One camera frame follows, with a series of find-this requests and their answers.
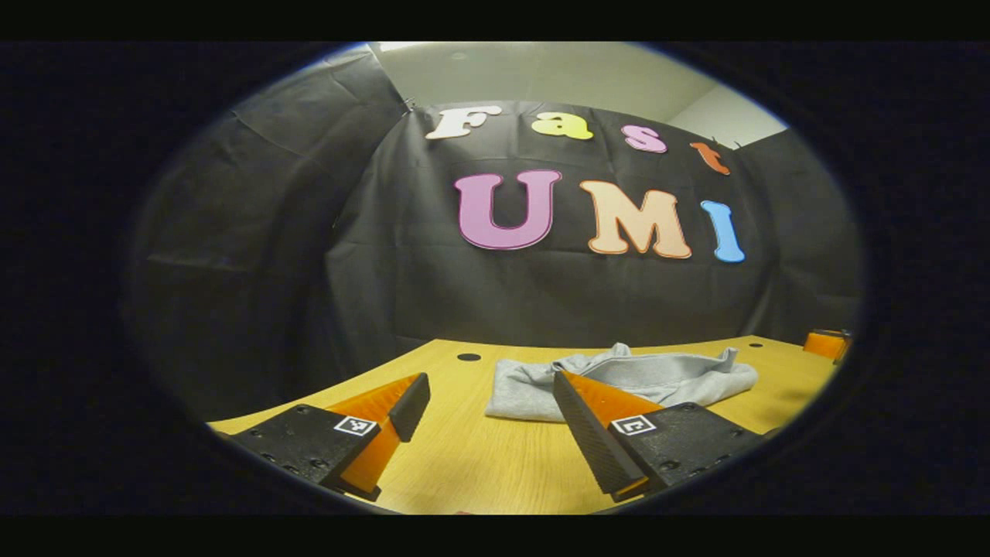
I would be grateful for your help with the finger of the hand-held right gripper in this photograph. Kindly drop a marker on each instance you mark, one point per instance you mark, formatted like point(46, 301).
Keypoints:
point(824, 345)

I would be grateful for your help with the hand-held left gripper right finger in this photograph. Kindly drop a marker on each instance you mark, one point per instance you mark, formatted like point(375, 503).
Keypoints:
point(681, 441)

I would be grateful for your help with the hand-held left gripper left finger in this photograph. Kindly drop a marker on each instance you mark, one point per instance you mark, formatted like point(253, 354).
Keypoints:
point(309, 441)

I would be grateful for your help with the grey sweatshirt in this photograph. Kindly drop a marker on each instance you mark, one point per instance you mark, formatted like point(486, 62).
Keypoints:
point(681, 379)

